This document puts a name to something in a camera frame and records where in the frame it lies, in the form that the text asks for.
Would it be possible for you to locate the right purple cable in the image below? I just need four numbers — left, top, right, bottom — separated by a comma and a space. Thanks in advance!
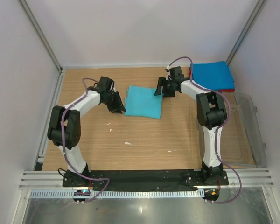
167, 56, 242, 205

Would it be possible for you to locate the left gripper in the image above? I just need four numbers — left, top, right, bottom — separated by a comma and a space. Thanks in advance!
103, 91, 126, 114

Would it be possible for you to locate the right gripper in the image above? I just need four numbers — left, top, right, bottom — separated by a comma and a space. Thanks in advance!
154, 77, 175, 98

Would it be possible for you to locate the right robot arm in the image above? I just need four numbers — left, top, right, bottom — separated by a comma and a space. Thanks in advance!
154, 66, 227, 185

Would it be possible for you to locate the folded blue t shirt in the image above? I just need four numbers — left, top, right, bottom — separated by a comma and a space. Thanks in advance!
190, 61, 235, 92

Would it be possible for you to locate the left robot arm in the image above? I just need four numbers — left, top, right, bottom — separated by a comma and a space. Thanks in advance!
47, 77, 126, 187

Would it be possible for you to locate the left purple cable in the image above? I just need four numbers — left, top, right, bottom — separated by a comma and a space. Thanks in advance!
62, 78, 110, 203

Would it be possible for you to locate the white slotted cable duct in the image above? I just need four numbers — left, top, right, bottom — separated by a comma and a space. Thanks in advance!
29, 189, 204, 199

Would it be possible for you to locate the purple cable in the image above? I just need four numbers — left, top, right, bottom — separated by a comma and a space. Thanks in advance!
167, 56, 242, 205
62, 78, 110, 203

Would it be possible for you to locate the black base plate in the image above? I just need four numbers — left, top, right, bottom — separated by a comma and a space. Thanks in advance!
62, 169, 230, 192

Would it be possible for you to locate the clear plastic bin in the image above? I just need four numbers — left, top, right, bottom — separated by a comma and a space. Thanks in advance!
221, 92, 266, 168

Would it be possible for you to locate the cyan t shirt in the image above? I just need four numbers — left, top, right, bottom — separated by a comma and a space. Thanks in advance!
125, 85, 163, 119

